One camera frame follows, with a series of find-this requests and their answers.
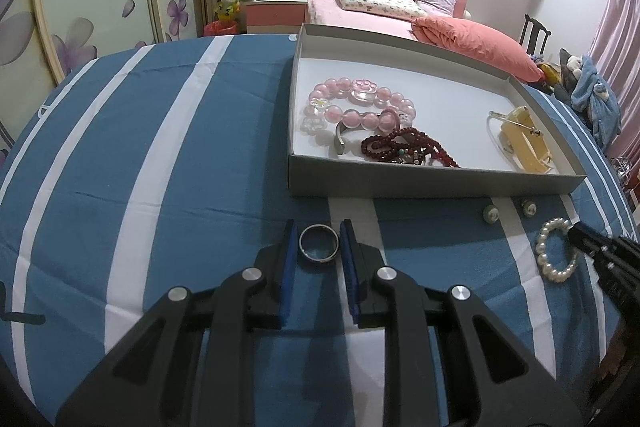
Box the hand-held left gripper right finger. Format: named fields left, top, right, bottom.
left=339, top=219, right=586, bottom=427

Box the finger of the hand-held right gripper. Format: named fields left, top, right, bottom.
left=567, top=222, right=640, bottom=259
left=592, top=253, right=640, bottom=325

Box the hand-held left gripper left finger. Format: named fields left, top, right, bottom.
left=55, top=219, right=301, bottom=427

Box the dark metal ring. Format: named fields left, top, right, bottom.
left=298, top=223, right=341, bottom=264

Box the white pearl bracelet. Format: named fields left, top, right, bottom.
left=535, top=217, right=581, bottom=284

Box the grey cardboard tray box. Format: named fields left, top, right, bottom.
left=287, top=23, right=588, bottom=198

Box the silver cuff bangle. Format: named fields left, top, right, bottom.
left=334, top=119, right=401, bottom=158

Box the dark red bead bracelet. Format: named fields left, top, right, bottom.
left=361, top=127, right=461, bottom=168

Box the pink bead bracelet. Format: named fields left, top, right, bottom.
left=300, top=77, right=417, bottom=135

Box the metal rack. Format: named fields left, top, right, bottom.
left=612, top=154, right=637, bottom=188

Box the blue plush garment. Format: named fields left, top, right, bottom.
left=572, top=57, right=623, bottom=152

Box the blue white striped tablecloth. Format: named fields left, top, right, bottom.
left=0, top=34, right=640, bottom=427

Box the dark grey clothing pile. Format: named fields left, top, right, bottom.
left=552, top=48, right=583, bottom=108

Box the pink curtain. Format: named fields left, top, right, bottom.
left=585, top=0, right=640, bottom=208

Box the dark wooden chair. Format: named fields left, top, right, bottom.
left=520, top=14, right=553, bottom=58

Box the salmon pink duvet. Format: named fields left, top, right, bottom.
left=411, top=16, right=543, bottom=84

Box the red plastic bag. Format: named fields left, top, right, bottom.
left=204, top=21, right=238, bottom=38

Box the pink bed sheet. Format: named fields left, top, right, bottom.
left=306, top=0, right=418, bottom=40

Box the pink white nightstand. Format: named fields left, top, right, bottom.
left=245, top=0, right=308, bottom=36

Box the white patterned pillow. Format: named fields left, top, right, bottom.
left=334, top=0, right=428, bottom=18

